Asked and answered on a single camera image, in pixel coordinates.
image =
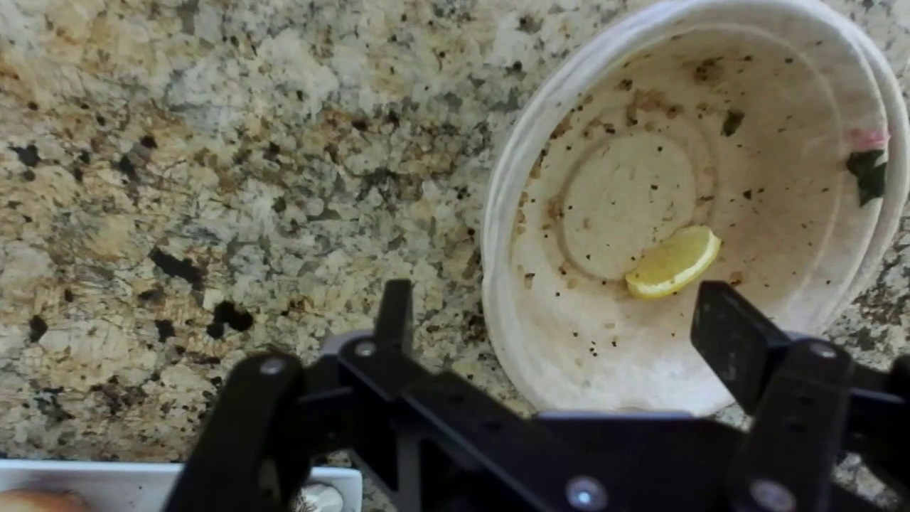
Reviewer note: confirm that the yellow lemon slice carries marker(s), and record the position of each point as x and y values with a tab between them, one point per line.
675	266

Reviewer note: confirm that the stained beige bowl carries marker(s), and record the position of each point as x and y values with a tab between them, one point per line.
756	172

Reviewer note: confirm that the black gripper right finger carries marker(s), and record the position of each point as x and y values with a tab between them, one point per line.
806	408

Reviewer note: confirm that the white rectangular plate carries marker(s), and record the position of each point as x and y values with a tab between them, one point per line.
144	479

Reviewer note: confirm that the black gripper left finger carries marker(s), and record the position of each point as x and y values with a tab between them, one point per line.
244	428

